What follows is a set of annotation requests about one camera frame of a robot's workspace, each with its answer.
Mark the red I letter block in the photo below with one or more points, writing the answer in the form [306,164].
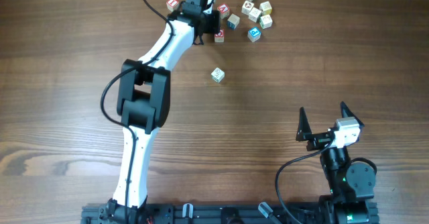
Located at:
[172,5]

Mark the wooden block ladybug picture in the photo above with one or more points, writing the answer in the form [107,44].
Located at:
[247,7]

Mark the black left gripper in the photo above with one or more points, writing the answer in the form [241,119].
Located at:
[212,22]

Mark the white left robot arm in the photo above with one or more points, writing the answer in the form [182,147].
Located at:
[143,104]

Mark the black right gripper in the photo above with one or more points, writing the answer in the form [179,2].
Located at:
[305,133]

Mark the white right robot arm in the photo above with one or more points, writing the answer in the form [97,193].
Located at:
[351,181]

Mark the red O letter block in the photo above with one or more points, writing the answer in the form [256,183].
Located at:
[220,37]

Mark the red A letter block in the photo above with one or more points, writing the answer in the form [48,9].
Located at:
[224,10]

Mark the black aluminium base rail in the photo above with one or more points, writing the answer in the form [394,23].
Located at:
[231,214]

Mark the light blue P block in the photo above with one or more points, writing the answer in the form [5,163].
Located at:
[254,34]

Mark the blue H wooden block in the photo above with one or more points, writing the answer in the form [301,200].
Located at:
[233,21]

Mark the green Z wooden block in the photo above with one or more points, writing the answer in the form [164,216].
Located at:
[217,75]

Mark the wooden block green side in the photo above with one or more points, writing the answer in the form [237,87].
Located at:
[254,14]

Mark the wooden block number 8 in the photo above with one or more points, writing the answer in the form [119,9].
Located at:
[265,21]

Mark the yellow-sided wooden block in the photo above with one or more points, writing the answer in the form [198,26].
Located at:
[265,8]

